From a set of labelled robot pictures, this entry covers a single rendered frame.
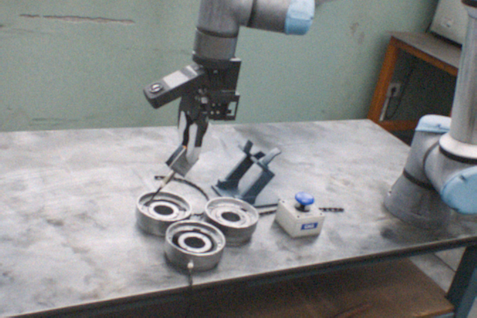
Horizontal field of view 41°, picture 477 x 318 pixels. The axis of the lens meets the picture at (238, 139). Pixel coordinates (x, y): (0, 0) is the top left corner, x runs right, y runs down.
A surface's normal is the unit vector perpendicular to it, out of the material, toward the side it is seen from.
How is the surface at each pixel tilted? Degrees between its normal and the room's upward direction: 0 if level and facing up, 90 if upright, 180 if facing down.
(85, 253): 0
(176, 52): 90
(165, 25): 90
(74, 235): 0
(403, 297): 0
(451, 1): 90
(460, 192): 97
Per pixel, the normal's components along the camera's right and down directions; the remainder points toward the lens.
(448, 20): -0.87, 0.04
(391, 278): 0.19, -0.90
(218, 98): 0.48, 0.44
